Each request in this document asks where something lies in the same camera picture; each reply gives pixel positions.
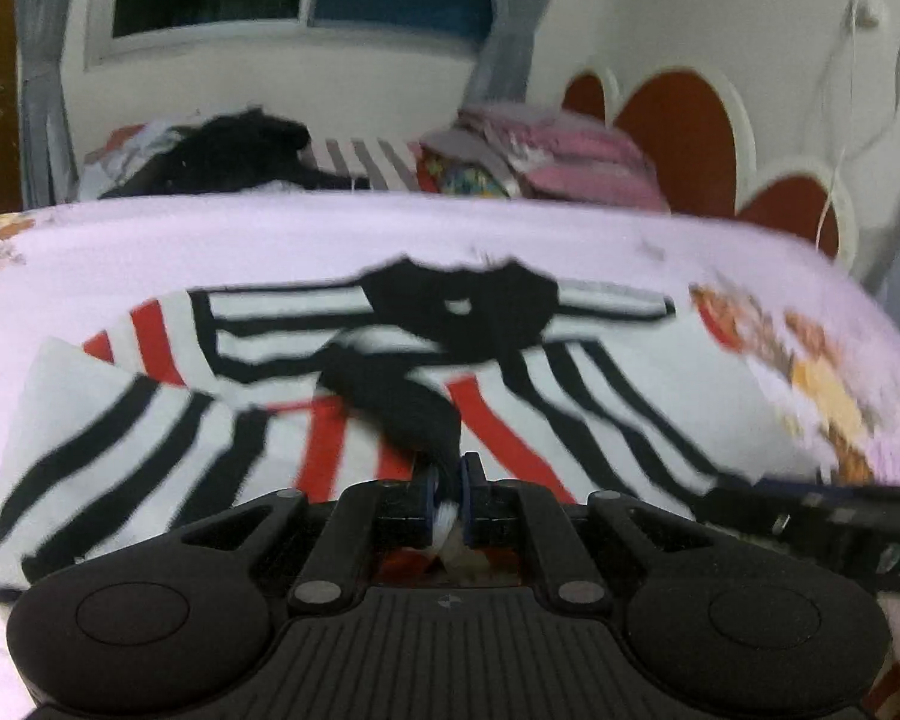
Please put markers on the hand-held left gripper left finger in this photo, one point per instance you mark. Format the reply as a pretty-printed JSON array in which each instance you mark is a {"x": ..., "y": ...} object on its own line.
[{"x": 422, "y": 514}]

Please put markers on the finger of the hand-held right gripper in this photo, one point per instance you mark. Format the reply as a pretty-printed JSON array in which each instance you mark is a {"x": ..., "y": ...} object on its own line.
[{"x": 742, "y": 506}]

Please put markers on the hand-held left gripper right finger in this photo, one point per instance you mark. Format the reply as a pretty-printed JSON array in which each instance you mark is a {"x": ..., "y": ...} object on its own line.
[{"x": 471, "y": 514}]

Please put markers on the white black red striped shirt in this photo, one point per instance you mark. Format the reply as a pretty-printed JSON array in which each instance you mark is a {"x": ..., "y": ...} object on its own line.
[{"x": 285, "y": 360}]

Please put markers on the pile of black clothes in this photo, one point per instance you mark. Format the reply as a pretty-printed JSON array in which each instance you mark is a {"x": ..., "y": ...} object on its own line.
[{"x": 225, "y": 154}]

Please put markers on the white patterned clothes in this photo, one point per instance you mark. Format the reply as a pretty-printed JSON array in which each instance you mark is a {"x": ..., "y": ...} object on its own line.
[{"x": 131, "y": 146}]

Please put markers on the colourful patterned cloth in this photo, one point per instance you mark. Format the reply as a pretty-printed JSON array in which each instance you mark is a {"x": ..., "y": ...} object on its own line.
[{"x": 465, "y": 176}]

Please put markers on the pink floral bedsheet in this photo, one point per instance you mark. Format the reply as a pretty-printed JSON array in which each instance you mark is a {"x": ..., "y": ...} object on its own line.
[{"x": 195, "y": 240}]

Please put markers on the grey white striped cloth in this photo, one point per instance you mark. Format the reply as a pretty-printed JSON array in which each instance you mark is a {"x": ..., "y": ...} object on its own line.
[{"x": 367, "y": 157}]

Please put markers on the white and brown scalloped headboard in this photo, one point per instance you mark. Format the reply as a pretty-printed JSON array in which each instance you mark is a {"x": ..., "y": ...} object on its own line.
[{"x": 682, "y": 142}]

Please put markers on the stack of pink folded bedding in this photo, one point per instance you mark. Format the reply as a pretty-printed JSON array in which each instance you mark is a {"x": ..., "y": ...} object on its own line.
[{"x": 570, "y": 154}]

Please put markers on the grey curtain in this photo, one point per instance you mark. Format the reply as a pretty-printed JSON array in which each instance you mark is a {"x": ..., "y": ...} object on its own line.
[
  {"x": 506, "y": 37},
  {"x": 41, "y": 90}
]

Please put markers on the white wall plug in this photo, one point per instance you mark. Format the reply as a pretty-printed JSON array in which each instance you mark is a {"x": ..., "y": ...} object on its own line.
[{"x": 865, "y": 9}]

